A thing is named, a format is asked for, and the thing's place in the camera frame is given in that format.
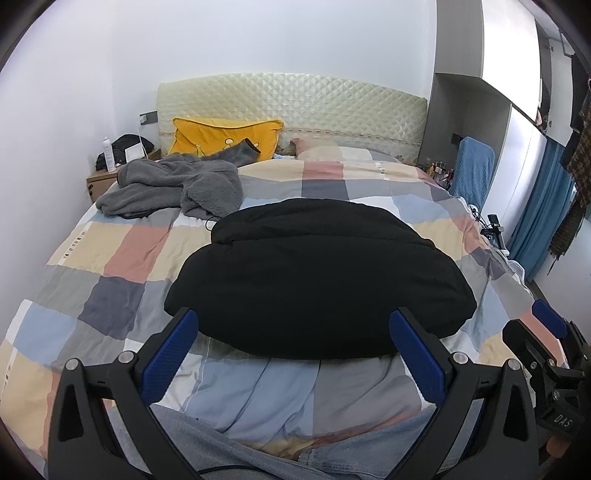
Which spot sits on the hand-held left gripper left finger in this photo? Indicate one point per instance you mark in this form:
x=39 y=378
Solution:
x=168 y=355

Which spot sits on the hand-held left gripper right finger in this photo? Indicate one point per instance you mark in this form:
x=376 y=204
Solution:
x=415 y=355

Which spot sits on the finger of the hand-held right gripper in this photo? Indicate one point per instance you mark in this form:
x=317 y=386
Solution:
x=549 y=318
x=526 y=344

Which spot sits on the black puffer jacket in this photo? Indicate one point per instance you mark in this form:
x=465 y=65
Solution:
x=318 y=277

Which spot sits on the checkered pastel duvet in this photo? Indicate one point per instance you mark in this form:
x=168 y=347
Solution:
x=115 y=277

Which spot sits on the brown checkered hanging scarf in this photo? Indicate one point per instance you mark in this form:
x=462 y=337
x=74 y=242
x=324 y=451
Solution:
x=570 y=217

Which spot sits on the black tripod device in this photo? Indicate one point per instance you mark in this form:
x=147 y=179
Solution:
x=494 y=228

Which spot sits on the blue curtain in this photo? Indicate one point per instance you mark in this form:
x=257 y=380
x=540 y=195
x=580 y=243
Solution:
x=540 y=207

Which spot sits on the blue jeans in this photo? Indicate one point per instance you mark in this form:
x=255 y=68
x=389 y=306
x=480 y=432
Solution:
x=277 y=452

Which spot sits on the blue towel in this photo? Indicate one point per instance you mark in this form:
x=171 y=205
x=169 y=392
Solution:
x=473 y=170

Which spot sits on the grey fleece garment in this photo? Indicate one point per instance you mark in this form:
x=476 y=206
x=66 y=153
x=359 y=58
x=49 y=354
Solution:
x=157 y=184

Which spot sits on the group of small bottles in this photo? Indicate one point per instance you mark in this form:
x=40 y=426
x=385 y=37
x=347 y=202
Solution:
x=441 y=171

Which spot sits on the wooden nightstand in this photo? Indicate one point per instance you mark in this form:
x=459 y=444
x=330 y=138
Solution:
x=99 y=182

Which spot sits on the white box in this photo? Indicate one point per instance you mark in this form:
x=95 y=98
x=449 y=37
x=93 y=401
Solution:
x=135 y=153

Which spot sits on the white spray bottle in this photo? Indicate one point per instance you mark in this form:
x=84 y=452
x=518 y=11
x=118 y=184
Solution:
x=109 y=154

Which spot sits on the black bag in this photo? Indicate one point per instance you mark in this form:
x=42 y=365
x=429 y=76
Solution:
x=127 y=145

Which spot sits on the yellow pillow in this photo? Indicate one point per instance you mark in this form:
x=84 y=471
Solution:
x=207 y=136

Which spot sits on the black hanging garment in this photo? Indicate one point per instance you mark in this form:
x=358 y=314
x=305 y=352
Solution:
x=579 y=92

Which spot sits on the pink pillow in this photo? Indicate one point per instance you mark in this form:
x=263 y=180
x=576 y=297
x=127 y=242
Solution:
x=314 y=145

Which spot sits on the cream quilted headboard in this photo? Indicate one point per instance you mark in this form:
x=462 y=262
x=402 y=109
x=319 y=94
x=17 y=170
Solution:
x=323 y=106

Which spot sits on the white overhead cabinet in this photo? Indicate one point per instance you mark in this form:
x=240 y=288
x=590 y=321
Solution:
x=489 y=37

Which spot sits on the dark wall socket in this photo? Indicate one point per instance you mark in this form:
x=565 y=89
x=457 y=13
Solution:
x=456 y=138

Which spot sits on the grey wall socket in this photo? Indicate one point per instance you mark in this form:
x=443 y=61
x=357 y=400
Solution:
x=147 y=119

